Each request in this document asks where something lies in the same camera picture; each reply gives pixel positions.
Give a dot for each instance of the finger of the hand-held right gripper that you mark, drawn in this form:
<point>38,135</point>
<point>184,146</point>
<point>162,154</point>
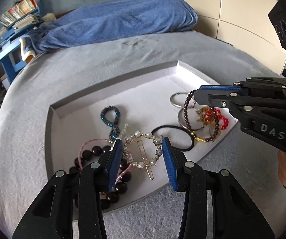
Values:
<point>220,88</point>
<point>237,104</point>

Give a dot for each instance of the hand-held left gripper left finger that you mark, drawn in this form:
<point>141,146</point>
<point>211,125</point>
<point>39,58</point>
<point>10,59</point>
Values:
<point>114,164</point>

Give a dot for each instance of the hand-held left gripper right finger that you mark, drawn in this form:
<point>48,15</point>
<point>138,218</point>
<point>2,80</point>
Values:
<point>169,164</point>

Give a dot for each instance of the round pearl hair clip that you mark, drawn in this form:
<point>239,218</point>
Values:
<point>155,142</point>

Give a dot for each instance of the silver hoop rings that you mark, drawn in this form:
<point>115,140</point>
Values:
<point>175,95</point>

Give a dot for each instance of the white cardboard box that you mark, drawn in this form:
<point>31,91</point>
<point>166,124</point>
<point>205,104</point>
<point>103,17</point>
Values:
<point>145,97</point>

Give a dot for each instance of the beige wardrobe doors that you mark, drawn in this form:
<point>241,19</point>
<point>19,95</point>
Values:
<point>232,17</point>

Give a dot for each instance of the grey fleece bedspread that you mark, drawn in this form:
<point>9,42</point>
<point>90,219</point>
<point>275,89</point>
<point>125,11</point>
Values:
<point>33,92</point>

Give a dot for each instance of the blue blanket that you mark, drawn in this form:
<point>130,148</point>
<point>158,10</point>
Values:
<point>120,22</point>

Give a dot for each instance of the blue wooden desk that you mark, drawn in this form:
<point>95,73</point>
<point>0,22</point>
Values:
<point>8,62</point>

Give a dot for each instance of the stack of papers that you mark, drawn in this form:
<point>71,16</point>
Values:
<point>25,22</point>

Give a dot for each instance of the row of books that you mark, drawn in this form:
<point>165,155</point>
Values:
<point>18,10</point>

